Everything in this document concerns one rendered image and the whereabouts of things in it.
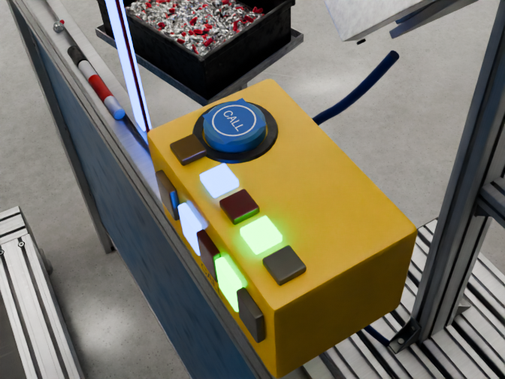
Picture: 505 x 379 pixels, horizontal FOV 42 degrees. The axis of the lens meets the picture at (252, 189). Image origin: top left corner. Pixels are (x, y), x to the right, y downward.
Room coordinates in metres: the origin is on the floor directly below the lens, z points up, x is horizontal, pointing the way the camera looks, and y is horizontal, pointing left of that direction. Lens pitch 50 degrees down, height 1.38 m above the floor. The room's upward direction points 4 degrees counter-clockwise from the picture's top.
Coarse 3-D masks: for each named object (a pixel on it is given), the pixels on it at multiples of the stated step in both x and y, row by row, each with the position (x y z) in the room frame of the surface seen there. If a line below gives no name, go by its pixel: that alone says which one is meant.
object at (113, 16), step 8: (112, 0) 0.52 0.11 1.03; (112, 8) 0.52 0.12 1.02; (112, 16) 0.53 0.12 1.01; (112, 24) 0.53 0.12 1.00; (120, 32) 0.52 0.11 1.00; (120, 40) 0.52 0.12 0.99; (120, 48) 0.52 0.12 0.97; (120, 56) 0.53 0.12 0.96; (128, 64) 0.52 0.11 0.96; (128, 72) 0.52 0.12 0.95; (128, 80) 0.53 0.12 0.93; (128, 88) 0.53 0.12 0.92; (136, 96) 0.52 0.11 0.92; (136, 104) 0.52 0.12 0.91; (136, 112) 0.53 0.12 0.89; (136, 120) 0.53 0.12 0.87; (144, 128) 0.52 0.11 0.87
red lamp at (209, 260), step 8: (200, 232) 0.23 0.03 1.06; (200, 240) 0.23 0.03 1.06; (208, 240) 0.23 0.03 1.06; (200, 248) 0.23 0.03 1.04; (208, 248) 0.22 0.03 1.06; (216, 248) 0.22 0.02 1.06; (208, 256) 0.22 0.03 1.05; (216, 256) 0.22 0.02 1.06; (208, 264) 0.22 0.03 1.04; (216, 272) 0.22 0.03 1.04; (216, 280) 0.22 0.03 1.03
